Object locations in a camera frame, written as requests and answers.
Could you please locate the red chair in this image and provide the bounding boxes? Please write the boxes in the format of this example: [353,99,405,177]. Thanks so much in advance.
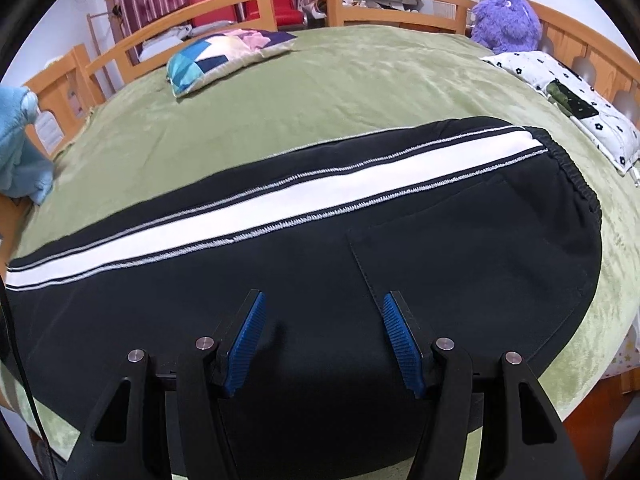
[243,0,306,29]
[189,0,238,27]

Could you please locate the colourful geometric pillow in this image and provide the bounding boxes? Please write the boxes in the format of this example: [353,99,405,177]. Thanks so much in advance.
[166,28,297,99]

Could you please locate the white black-patterned pillow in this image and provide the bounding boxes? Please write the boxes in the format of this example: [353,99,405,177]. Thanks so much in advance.
[482,51,639,178]

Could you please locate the wooden bed frame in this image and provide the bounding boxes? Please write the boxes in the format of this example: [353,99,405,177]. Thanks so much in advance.
[0,0,640,281]

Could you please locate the light blue plush blanket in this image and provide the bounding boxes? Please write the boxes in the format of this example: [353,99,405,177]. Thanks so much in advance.
[0,86,54,206]

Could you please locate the green bed blanket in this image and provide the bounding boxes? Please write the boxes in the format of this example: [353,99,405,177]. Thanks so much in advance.
[1,26,639,457]

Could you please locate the purple plush toy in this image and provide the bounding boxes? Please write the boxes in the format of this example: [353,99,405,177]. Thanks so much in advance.
[471,0,542,54]

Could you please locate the black sweatpants with white stripe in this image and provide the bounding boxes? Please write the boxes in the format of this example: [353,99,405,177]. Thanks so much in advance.
[1,117,602,479]

